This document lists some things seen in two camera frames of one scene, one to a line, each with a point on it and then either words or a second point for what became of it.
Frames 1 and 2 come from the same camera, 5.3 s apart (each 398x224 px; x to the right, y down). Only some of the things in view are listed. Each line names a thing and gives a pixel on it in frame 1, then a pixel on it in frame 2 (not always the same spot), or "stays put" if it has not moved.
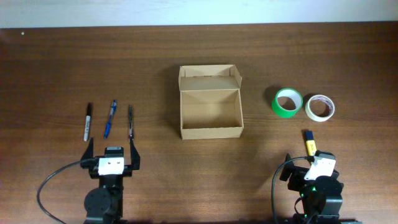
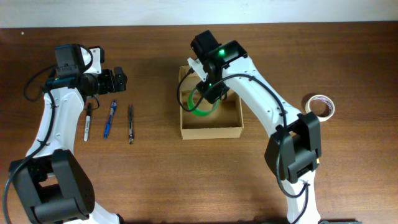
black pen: (130, 122) stays put
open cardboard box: (210, 102) stays put
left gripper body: (92, 168) -> (116, 80)
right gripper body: (296, 173) -> (213, 94)
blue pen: (113, 107) stays put
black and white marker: (87, 122) stays put
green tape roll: (286, 102) -> (201, 113)
